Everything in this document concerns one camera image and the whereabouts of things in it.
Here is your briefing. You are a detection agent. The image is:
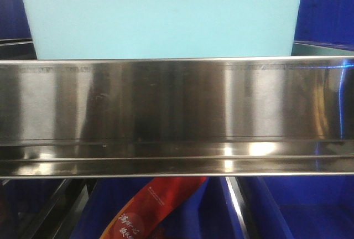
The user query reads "light blue plastic bin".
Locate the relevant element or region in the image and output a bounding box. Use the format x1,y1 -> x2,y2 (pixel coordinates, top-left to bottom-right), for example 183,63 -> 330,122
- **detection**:
23,0 -> 300,59

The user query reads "dark blue bin lower middle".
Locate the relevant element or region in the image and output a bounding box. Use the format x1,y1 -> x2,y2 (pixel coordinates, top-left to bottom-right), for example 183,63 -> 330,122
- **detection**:
69,177 -> 244,238

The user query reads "dark blue bin lower right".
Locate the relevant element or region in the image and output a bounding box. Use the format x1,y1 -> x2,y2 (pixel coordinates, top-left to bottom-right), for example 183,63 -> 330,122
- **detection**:
239,175 -> 353,238

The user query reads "dark blue bin upper left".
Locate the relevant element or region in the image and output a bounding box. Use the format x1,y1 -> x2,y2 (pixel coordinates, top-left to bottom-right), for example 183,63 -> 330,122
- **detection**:
0,0 -> 32,40

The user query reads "dark blue bin upper right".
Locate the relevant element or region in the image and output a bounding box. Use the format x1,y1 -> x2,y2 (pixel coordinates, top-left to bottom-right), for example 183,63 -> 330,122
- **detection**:
294,0 -> 353,45

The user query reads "steel shelf divider bar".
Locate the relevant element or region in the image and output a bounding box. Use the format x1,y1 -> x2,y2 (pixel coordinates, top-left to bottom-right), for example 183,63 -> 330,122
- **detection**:
226,176 -> 251,238

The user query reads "red printed snack bag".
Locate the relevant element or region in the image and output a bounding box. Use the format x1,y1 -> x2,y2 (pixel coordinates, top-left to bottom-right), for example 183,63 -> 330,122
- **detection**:
100,176 -> 207,238

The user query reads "stainless steel shelf rail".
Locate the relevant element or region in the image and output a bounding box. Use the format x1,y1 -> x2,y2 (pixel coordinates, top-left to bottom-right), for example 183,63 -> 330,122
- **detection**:
1,56 -> 353,178

